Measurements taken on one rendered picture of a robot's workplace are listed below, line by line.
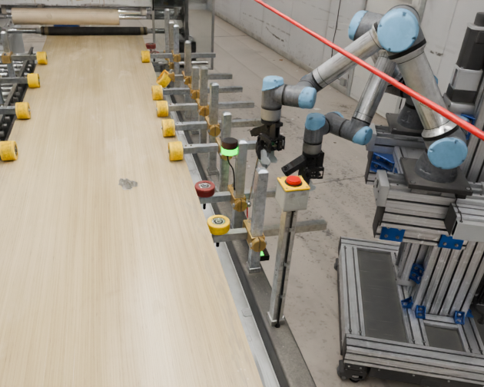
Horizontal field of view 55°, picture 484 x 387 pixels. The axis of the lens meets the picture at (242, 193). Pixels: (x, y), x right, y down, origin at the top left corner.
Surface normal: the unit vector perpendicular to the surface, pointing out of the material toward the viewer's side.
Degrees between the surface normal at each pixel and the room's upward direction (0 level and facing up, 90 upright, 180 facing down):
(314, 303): 0
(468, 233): 90
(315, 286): 0
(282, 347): 0
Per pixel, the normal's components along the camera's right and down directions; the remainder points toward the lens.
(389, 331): 0.06, -0.85
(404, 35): -0.41, 0.35
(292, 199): 0.25, 0.51
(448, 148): -0.29, 0.58
